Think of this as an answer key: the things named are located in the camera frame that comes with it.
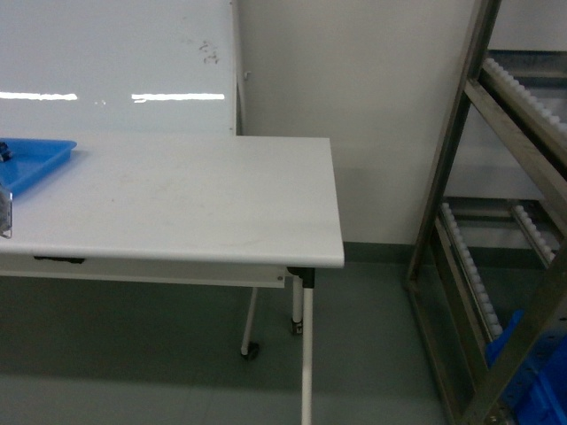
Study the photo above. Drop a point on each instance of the clear metal object at edge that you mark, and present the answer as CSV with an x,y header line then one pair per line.
x,y
6,205

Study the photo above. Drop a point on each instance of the steel roller rack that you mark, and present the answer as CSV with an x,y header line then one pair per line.
x,y
487,277

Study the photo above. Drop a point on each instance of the white whiteboard panel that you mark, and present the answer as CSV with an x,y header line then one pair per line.
x,y
113,66

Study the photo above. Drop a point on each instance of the blue plastic tray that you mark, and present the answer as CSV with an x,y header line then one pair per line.
x,y
32,160

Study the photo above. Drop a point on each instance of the blue crate in rack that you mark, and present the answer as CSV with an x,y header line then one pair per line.
x,y
538,395

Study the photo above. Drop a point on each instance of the green mushroom push button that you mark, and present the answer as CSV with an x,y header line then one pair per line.
x,y
5,153

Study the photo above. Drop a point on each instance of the white table frame with legs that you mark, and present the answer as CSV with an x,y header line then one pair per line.
x,y
255,277

